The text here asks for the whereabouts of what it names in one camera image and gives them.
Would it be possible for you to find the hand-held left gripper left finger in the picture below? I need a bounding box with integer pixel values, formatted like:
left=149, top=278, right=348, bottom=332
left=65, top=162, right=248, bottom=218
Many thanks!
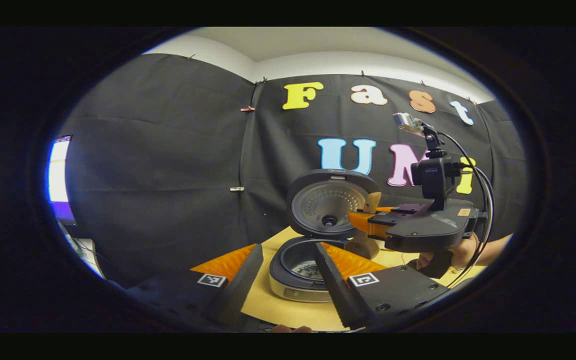
left=128, top=243, right=265, bottom=331

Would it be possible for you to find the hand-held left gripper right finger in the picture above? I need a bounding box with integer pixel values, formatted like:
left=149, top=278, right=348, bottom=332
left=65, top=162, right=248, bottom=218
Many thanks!
left=314, top=242, right=451, bottom=330

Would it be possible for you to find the wooden spoon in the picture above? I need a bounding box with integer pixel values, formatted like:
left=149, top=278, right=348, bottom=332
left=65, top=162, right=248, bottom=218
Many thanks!
left=344, top=191, right=383, bottom=261

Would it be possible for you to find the dark blue rice cooker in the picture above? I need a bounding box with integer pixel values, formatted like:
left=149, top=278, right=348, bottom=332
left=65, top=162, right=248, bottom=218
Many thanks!
left=269, top=169, right=383, bottom=303

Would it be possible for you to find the black backdrop cloth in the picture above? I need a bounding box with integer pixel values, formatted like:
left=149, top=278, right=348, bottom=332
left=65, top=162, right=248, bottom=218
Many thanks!
left=58, top=52, right=528, bottom=291

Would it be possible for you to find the white desk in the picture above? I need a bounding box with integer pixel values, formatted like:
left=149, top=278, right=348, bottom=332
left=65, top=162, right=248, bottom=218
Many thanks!
left=58, top=222, right=105, bottom=278

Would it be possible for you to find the computer monitor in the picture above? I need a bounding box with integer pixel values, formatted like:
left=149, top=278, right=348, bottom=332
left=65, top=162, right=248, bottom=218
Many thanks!
left=48, top=134, right=77, bottom=226

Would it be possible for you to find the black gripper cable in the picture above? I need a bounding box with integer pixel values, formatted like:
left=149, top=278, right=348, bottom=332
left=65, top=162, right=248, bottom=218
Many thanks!
left=438, top=131, right=495, bottom=288

